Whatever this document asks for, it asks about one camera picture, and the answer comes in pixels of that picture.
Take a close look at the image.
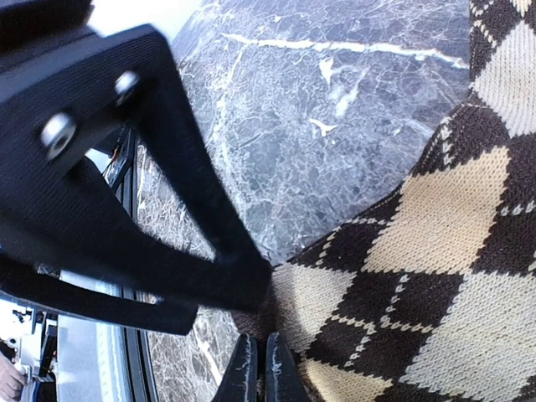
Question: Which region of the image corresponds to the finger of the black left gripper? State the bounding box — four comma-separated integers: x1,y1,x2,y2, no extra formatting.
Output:
1,25,271,312
1,255,198,335

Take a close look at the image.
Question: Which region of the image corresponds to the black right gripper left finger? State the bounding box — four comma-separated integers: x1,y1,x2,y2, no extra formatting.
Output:
212,334,258,402

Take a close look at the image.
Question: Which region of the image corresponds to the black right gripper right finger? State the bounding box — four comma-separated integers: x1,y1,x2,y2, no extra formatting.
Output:
265,332,310,402

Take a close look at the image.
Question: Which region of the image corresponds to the brown argyle sock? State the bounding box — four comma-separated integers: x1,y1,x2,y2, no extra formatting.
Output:
233,1,535,401

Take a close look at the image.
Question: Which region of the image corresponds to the black front table rail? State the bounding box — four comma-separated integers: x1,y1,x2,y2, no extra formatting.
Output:
112,125,160,402

